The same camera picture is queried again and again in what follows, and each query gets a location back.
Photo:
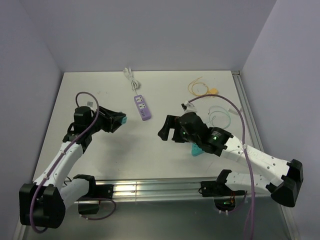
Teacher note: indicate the aluminium front rail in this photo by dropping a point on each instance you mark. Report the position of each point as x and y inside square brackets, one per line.
[155, 187]

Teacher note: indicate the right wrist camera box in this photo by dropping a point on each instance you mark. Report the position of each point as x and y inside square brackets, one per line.
[188, 107]

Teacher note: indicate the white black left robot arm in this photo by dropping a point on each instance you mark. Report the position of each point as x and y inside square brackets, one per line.
[74, 144]

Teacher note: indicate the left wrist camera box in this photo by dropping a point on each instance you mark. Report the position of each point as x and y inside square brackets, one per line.
[90, 105]

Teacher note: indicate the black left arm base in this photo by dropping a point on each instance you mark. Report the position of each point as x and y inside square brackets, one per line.
[90, 203]

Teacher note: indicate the aluminium rail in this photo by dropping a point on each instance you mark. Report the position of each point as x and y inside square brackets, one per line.
[252, 128]
[155, 187]

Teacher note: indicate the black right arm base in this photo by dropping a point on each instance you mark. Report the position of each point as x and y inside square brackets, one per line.
[227, 197]

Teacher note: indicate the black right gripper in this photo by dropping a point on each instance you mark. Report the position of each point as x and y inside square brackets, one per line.
[172, 121]

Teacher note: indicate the small white block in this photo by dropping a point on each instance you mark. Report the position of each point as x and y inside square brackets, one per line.
[235, 111]

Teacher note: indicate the small teal charger plug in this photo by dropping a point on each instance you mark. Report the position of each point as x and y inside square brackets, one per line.
[124, 120]

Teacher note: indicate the teal triangular power strip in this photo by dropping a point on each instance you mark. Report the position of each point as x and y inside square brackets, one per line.
[196, 150]

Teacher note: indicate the purple power strip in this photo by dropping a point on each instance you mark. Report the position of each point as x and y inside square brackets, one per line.
[142, 107]

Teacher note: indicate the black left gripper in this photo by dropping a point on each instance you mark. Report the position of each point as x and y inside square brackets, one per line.
[108, 117]

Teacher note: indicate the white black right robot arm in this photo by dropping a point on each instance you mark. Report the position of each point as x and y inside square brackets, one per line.
[267, 174]

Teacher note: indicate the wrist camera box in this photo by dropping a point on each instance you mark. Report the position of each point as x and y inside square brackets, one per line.
[90, 105]
[188, 107]

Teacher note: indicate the aluminium right rail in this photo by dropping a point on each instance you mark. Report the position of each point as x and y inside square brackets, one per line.
[252, 128]

